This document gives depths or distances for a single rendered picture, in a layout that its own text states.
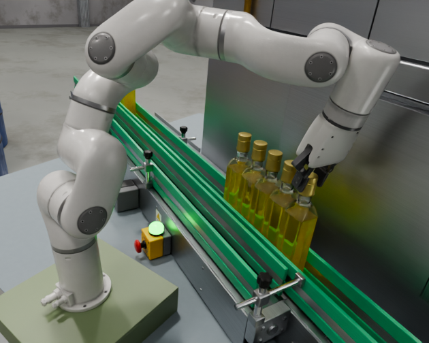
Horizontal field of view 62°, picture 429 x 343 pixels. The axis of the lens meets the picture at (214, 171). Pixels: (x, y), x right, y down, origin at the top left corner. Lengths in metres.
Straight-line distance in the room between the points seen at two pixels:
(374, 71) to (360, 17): 0.27
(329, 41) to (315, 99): 0.34
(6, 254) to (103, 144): 0.64
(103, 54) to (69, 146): 0.18
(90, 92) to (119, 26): 0.15
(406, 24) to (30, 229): 1.15
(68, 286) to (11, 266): 0.32
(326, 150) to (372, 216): 0.23
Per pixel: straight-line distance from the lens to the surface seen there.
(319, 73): 0.57
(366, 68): 0.62
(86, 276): 0.86
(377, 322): 0.82
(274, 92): 1.05
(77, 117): 0.72
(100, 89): 0.72
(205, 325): 0.95
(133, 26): 0.61
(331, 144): 0.67
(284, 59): 0.57
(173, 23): 0.60
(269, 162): 0.83
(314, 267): 0.88
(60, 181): 0.74
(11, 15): 11.65
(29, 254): 1.19
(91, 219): 0.69
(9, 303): 0.98
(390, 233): 0.83
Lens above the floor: 1.49
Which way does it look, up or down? 27 degrees down
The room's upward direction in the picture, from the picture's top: 6 degrees clockwise
